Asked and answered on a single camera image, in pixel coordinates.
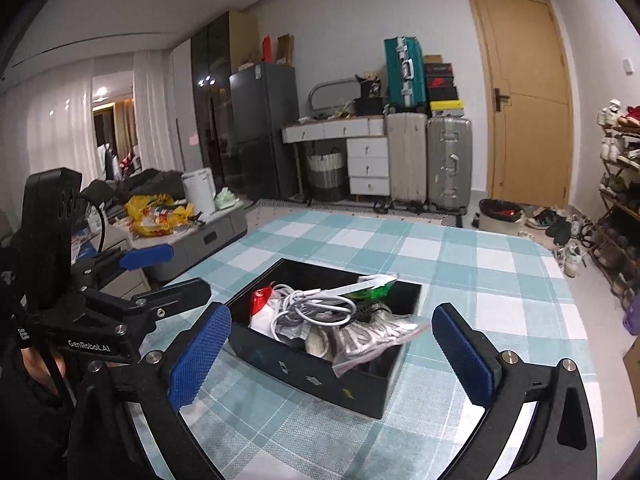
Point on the red white packet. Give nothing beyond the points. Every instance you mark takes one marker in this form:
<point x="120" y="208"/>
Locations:
<point x="262" y="302"/>

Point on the silver suitcase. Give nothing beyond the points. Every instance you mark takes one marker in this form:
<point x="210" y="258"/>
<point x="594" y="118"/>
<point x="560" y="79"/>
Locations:
<point x="447" y="165"/>

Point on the grey printed pouch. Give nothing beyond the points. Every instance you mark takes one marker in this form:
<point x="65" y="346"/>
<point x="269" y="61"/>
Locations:
<point x="292" y="328"/>

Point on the beige suitcase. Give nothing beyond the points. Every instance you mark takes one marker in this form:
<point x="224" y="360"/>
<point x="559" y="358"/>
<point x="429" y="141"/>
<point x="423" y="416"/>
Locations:
<point x="407" y="160"/>

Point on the grey arched metal frame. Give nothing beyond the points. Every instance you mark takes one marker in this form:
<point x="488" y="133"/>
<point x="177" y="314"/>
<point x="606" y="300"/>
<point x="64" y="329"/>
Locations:
<point x="335" y="82"/>

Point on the dark glass wardrobe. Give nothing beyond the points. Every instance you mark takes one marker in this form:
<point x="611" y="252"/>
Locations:
<point x="210" y="110"/>

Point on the black storage box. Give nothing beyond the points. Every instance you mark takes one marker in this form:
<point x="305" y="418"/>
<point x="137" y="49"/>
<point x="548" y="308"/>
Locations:
<point x="300" y="370"/>

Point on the red paper bag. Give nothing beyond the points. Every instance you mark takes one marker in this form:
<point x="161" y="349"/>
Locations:
<point x="266" y="49"/>

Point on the teal checked bedsheet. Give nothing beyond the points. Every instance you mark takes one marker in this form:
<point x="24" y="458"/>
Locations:
<point x="450" y="270"/>

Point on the green tissue pack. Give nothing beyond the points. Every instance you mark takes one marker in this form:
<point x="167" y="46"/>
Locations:
<point x="227" y="200"/>

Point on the striped laundry basket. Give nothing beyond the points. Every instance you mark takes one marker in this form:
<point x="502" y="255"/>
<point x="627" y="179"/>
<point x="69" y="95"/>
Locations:
<point x="325" y="170"/>

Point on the yellow plastic bag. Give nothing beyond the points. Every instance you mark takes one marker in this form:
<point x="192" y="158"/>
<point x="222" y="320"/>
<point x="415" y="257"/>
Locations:
<point x="140" y="212"/>

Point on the wooden shoe rack with shoes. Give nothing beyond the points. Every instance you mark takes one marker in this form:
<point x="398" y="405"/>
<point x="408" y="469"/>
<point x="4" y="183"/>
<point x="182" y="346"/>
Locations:
<point x="610" y="115"/>

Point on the black trash basket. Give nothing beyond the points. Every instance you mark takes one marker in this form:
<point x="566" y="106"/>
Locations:
<point x="495" y="223"/>

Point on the clear plastic zip bag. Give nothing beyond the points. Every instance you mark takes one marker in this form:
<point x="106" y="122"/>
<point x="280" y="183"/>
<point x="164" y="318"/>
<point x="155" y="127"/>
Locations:
<point x="380" y="340"/>

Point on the beige item in plastic bag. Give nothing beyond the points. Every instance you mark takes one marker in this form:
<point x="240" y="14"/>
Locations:
<point x="317" y="342"/>

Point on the cardboard box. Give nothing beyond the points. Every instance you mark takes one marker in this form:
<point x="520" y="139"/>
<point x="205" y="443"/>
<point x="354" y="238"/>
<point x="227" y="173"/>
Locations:
<point x="634" y="370"/>

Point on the person's left hand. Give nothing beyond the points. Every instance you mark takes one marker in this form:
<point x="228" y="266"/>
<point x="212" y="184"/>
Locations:
<point x="37" y="367"/>

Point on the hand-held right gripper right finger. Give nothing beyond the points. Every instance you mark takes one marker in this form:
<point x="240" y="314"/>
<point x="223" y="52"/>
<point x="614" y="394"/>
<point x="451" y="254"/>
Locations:
<point x="462" y="360"/>

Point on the black case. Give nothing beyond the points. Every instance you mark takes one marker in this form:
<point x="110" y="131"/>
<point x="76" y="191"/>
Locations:
<point x="369" y="106"/>

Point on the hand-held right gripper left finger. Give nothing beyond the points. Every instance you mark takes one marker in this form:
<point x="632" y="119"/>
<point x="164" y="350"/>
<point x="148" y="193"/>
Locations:
<point x="200" y="355"/>

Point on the cluster of loose shoes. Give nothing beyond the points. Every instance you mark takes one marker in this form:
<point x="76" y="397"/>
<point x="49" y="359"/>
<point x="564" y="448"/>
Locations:
<point x="572" y="257"/>

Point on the yellow shoe box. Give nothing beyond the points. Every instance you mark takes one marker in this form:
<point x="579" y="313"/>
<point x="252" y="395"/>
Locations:
<point x="447" y="108"/>

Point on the wooden door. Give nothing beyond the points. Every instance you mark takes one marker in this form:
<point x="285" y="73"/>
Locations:
<point x="530" y="135"/>

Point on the dark clothes pile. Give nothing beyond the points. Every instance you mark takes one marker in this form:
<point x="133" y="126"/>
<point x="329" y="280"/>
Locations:
<point x="150" y="182"/>

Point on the white sheer curtain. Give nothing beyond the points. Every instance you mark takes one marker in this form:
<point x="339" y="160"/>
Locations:
<point x="155" y="110"/>

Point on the white medicine pouch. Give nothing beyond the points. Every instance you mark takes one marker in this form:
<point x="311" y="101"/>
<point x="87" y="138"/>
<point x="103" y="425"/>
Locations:
<point x="370" y="285"/>

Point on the black red shoe box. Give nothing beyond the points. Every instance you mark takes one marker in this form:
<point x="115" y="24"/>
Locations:
<point x="440" y="82"/>

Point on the brown shoe box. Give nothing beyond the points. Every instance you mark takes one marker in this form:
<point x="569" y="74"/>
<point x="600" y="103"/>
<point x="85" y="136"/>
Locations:
<point x="433" y="59"/>

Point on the grey low cabinet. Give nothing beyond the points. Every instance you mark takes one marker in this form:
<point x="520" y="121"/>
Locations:
<point x="210" y="245"/>

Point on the teal suitcase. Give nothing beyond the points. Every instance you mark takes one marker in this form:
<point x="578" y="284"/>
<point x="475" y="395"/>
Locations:
<point x="400" y="75"/>

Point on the black printed paper bag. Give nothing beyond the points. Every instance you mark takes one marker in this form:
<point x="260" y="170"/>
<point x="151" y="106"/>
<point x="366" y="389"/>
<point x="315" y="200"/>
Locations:
<point x="372" y="86"/>

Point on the grey refrigerator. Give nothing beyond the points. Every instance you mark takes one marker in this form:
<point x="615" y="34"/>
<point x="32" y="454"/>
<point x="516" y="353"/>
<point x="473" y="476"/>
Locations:
<point x="260" y="125"/>

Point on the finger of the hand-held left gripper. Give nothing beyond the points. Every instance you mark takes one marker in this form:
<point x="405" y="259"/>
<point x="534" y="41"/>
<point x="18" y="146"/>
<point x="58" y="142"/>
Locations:
<point x="147" y="256"/>
<point x="170" y="296"/>

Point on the purple bag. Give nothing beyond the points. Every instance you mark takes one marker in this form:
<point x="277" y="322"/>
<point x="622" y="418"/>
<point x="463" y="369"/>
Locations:
<point x="634" y="315"/>

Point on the white desk with drawers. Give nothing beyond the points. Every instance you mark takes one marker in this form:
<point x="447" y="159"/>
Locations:
<point x="367" y="160"/>

